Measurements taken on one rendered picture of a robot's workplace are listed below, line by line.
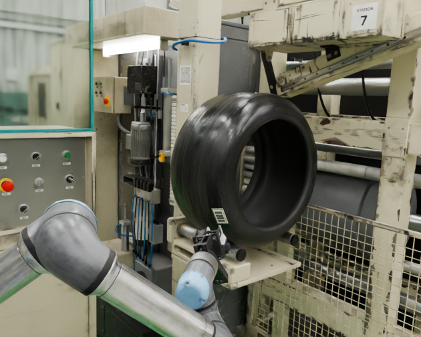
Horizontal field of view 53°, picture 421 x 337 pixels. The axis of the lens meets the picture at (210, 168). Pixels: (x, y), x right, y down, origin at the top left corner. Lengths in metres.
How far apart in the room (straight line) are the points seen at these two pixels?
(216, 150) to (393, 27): 0.70
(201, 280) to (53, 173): 0.96
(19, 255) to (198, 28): 1.11
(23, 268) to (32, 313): 0.94
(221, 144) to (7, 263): 0.71
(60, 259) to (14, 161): 0.96
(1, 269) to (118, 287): 0.26
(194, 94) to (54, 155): 0.60
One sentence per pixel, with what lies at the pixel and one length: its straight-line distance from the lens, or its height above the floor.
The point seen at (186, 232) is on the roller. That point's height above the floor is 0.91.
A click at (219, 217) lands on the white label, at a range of 1.38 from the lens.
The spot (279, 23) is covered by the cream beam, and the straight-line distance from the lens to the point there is 1.75.
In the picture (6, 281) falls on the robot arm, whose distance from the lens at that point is 0.97.
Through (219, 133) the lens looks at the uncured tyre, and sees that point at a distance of 1.35.
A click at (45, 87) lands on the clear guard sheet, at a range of 1.73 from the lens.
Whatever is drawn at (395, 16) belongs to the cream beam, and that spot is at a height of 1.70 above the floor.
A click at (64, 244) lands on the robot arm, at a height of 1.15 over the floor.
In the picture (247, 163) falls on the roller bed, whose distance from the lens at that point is 2.06.
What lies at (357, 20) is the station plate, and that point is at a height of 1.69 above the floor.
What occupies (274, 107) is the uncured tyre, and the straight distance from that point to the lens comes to 1.46.
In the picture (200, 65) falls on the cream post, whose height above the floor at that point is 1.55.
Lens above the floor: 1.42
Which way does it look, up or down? 9 degrees down
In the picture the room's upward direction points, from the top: 2 degrees clockwise
